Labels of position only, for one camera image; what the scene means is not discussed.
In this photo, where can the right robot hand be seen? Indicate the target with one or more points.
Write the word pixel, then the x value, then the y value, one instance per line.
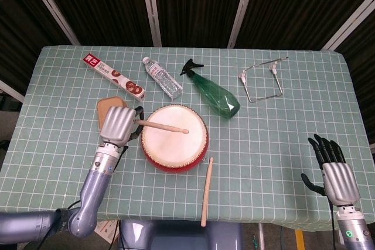
pixel 340 181

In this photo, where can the clear plastic water bottle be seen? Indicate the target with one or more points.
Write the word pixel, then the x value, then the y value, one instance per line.
pixel 162 77

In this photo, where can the brown paper tray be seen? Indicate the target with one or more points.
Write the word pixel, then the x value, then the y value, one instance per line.
pixel 103 109

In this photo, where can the white printed leaflet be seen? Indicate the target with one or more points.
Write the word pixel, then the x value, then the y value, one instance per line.
pixel 107 231

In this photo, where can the green checked tablecloth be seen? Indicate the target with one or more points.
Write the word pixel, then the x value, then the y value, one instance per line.
pixel 263 144

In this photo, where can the red drum white skin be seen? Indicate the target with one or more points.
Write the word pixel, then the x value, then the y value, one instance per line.
pixel 173 147

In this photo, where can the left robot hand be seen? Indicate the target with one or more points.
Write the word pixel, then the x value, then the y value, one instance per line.
pixel 117 124

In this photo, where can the wooden drumstick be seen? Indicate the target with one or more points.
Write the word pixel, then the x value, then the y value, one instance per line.
pixel 164 126
pixel 207 191

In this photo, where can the green spray bottle black trigger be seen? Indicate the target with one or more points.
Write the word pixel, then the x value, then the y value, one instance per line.
pixel 216 95

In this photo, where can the white partition post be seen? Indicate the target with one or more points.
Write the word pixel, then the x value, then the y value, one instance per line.
pixel 241 10
pixel 348 21
pixel 150 7
pixel 49 4
pixel 10 90

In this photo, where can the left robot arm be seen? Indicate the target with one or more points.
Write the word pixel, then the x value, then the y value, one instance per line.
pixel 93 191

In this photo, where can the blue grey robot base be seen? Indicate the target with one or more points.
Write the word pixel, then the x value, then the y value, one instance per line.
pixel 175 238

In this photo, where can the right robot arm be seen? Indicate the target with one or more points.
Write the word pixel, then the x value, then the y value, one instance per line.
pixel 354 229

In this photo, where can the red white cling film box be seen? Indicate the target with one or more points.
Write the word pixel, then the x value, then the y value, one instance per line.
pixel 114 77

